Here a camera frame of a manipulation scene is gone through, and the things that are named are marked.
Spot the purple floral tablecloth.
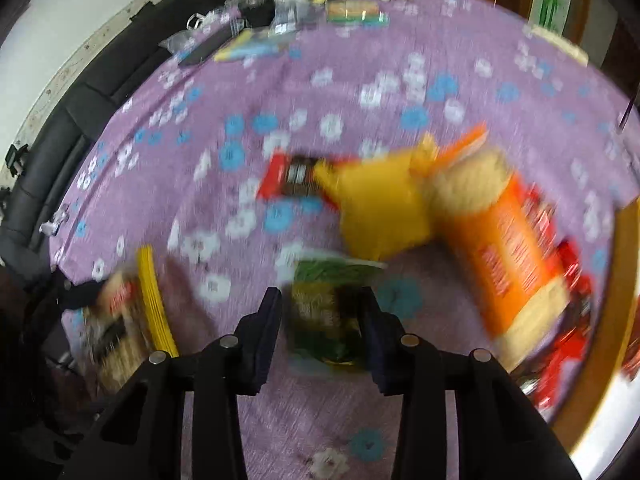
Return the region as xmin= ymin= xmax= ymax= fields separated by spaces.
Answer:
xmin=50 ymin=0 xmax=639 ymax=479

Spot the green pea snack packet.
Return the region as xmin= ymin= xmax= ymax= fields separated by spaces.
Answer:
xmin=284 ymin=249 xmax=386 ymax=370

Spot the beige barcode cracker package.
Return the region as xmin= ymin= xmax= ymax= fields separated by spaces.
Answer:
xmin=81 ymin=245 xmax=179 ymax=394

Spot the yellow taped white tray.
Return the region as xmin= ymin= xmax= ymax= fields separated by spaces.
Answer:
xmin=551 ymin=200 xmax=639 ymax=479

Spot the yellow snack packet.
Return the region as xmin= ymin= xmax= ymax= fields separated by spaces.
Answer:
xmin=312 ymin=133 xmax=438 ymax=261

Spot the blue yellow booklet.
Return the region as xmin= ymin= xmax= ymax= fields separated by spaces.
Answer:
xmin=213 ymin=28 xmax=297 ymax=63

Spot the orange cracker package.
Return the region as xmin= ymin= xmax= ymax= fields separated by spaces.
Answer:
xmin=425 ymin=148 xmax=570 ymax=372

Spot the black phone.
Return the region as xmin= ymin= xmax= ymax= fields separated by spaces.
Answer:
xmin=178 ymin=25 xmax=233 ymax=67

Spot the red black candy packet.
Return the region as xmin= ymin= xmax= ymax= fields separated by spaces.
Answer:
xmin=256 ymin=152 xmax=337 ymax=209

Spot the green bordered booklet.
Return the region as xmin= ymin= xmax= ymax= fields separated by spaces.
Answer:
xmin=326 ymin=0 xmax=388 ymax=26

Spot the black sofa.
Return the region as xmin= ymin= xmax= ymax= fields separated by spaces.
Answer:
xmin=1 ymin=0 xmax=227 ymax=282

